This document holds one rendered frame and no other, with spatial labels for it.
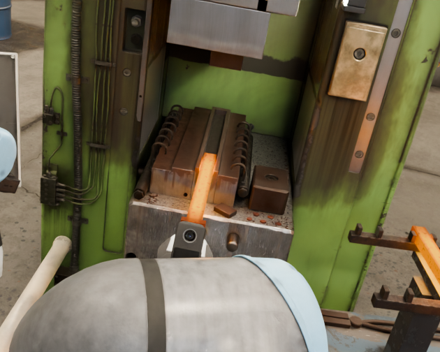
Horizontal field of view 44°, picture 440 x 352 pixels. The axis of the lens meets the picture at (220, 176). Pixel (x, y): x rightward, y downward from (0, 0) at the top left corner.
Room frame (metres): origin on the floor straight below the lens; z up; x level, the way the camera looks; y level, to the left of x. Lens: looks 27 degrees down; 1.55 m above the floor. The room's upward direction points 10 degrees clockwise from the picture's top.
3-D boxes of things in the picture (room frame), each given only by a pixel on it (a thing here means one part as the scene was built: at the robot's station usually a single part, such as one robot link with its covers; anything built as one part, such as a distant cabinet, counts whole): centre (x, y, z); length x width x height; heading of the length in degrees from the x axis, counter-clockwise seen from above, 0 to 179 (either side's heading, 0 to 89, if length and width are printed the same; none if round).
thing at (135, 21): (1.27, 0.25, 1.24); 0.03 x 0.03 x 0.07; 0
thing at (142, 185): (1.26, 0.17, 0.93); 0.40 x 0.03 x 0.03; 0
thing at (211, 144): (1.33, 0.03, 0.99); 0.42 x 0.05 x 0.01; 0
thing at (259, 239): (1.34, 0.00, 0.69); 0.56 x 0.38 x 0.45; 0
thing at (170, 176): (1.33, 0.06, 0.96); 0.42 x 0.20 x 0.09; 0
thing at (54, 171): (1.24, 0.43, 0.80); 0.06 x 0.03 x 0.14; 90
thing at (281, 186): (1.18, -0.12, 0.95); 0.12 x 0.08 x 0.06; 0
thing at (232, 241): (1.04, -0.05, 0.87); 0.04 x 0.03 x 0.03; 0
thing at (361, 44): (1.25, -0.26, 1.27); 0.09 x 0.02 x 0.17; 90
